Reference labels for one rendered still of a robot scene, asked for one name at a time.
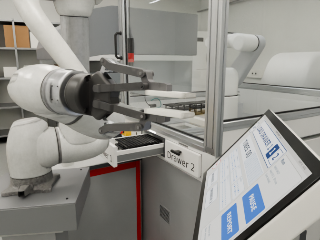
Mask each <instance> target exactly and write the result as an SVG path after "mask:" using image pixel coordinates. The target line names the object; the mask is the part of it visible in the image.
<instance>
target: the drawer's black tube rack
mask: <svg viewBox="0 0 320 240"><path fill-rule="evenodd" d="M118 139H119V140H121V141H122V142H124V143H126V144H128V145H129V146H130V147H128V148H127V147H125V146H123V145H122V144H120V143H119V142H118V143H115V146H117V147H118V149H121V150H127V149H133V148H138V147H144V146H149V145H155V144H159V142H162V140H160V139H158V138H155V137H153V136H151V135H149V134H143V135H137V136H131V137H124V138H118Z"/></svg>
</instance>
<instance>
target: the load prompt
mask: <svg viewBox="0 0 320 240"><path fill-rule="evenodd" d="M252 133H253V136H254V138H255V141H256V143H257V145H258V147H259V149H260V152H261V154H262V157H263V159H264V161H265V164H266V166H267V168H269V167H271V166H272V165H273V164H274V163H275V162H276V161H277V160H278V159H280V158H281V157H282V156H283V155H284V154H285V153H286V152H287V150H286V149H285V147H284V146H283V145H282V143H281V142H280V140H279V139H278V137H277V136H276V135H275V133H274V132H273V131H272V129H271V128H270V126H269V125H268V124H267V122H266V121H264V122H262V123H261V124H260V125H259V126H258V127H257V128H256V129H255V130H254V131H253V132H252Z"/></svg>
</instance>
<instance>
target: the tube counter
mask: <svg viewBox="0 0 320 240"><path fill-rule="evenodd" d="M242 160H243V164H244V169H245V173H246V178H247V183H248V186H250V185H251V184H252V183H253V182H254V181H255V180H256V179H257V178H258V177H259V176H261V175H262V174H263V173H264V171H263V168H262V166H261V163H260V160H259V158H258V155H257V153H256V150H255V147H254V146H253V147H252V148H251V149H250V150H249V151H248V152H247V153H246V154H245V155H244V156H243V157H242Z"/></svg>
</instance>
